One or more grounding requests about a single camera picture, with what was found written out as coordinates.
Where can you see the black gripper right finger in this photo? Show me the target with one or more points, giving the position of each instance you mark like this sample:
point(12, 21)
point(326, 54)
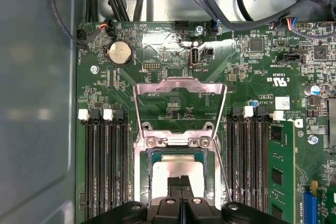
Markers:
point(190, 208)

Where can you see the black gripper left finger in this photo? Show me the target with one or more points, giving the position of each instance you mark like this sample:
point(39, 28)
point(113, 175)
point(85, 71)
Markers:
point(173, 208)

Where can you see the CPU with silver top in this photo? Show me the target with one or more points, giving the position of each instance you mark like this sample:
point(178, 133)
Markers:
point(162, 176)

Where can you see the metal socket cover frame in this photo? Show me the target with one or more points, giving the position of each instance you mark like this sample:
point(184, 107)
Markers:
point(178, 82)

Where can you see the CPU socket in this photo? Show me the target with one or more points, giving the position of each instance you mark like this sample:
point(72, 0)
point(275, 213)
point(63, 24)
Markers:
point(140, 169)

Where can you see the black RAM slot white clip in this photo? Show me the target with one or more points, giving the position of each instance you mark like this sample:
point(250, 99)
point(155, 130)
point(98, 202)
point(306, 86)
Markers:
point(109, 169)
point(246, 169)
point(88, 169)
point(278, 116)

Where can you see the blue expansion slot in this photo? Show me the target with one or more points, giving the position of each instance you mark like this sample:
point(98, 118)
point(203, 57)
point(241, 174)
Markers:
point(308, 205)

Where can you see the green RAM stick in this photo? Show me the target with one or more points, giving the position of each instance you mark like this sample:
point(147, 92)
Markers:
point(282, 155)

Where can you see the small blue capacitor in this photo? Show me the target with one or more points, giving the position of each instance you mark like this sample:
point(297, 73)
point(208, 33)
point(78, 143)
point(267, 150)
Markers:
point(253, 102)

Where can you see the silver board screw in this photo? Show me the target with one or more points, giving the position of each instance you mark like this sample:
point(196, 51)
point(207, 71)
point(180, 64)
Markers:
point(312, 139)
point(94, 69)
point(198, 29)

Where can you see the silver internal USB port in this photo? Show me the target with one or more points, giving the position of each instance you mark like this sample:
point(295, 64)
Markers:
point(194, 57)

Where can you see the green motherboard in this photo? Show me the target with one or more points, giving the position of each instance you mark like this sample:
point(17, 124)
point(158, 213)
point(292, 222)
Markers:
point(236, 58)

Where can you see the silver coin battery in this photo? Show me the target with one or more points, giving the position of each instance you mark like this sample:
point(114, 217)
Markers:
point(119, 52)

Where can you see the silver blue capacitor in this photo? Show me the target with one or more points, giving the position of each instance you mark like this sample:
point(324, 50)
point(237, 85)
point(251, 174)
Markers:
point(313, 90)

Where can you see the black fan connector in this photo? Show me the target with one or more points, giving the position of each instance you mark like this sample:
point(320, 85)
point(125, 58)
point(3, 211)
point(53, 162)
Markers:
point(81, 36)

